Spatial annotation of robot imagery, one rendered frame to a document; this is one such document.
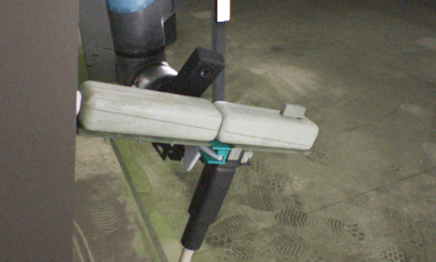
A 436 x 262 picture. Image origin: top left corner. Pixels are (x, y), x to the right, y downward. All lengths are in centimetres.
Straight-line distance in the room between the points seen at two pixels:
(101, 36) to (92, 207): 118
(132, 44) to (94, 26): 177
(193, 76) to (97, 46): 194
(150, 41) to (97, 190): 109
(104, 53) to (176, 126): 210
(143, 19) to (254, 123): 29
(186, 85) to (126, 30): 16
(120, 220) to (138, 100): 116
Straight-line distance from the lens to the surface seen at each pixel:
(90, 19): 243
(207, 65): 54
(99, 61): 251
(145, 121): 40
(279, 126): 49
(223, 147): 46
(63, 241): 17
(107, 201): 162
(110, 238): 148
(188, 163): 51
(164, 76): 64
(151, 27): 68
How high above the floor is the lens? 110
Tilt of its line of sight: 32 degrees down
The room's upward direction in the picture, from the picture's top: straight up
